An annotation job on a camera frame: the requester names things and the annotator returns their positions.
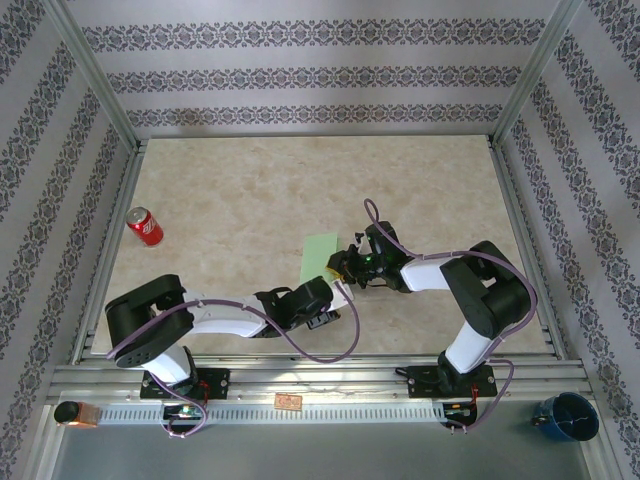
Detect green paper sheet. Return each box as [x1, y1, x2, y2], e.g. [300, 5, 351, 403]
[298, 232, 341, 284]

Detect grey metal shelf plate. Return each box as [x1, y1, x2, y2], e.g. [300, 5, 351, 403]
[49, 422, 591, 480]

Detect red soda can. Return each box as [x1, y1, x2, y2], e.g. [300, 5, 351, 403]
[125, 205, 165, 247]

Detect blue enamel mug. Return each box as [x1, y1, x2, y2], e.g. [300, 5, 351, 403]
[530, 392, 600, 442]

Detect amber bottle with black cap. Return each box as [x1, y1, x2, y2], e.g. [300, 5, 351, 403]
[53, 400, 103, 429]

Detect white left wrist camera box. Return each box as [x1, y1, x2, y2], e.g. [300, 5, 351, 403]
[327, 279, 357, 309]

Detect aluminium front frame rail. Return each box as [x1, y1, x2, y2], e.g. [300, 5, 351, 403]
[47, 355, 595, 405]

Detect grey slotted cable duct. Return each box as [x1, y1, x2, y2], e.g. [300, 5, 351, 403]
[99, 403, 446, 425]

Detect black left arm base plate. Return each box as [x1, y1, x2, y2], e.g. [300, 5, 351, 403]
[140, 368, 230, 400]

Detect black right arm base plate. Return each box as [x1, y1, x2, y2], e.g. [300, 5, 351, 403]
[407, 365, 498, 399]

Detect aluminium right side rail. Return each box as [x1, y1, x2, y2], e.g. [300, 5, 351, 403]
[487, 138, 570, 361]

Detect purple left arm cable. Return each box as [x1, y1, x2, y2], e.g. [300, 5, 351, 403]
[106, 282, 362, 440]

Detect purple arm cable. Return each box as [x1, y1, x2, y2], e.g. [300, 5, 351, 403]
[363, 198, 539, 437]
[106, 282, 362, 440]

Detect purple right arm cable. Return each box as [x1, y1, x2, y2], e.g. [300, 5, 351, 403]
[363, 198, 539, 437]

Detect aluminium left side rail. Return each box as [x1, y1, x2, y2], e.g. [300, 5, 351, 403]
[69, 139, 150, 365]

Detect aluminium right frame post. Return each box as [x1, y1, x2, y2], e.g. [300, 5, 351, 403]
[491, 0, 590, 147]

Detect aluminium frame post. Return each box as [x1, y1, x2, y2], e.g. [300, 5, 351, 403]
[491, 0, 590, 147]
[42, 0, 142, 151]

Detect aluminium left frame post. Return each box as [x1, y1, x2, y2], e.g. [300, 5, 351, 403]
[42, 0, 142, 151]

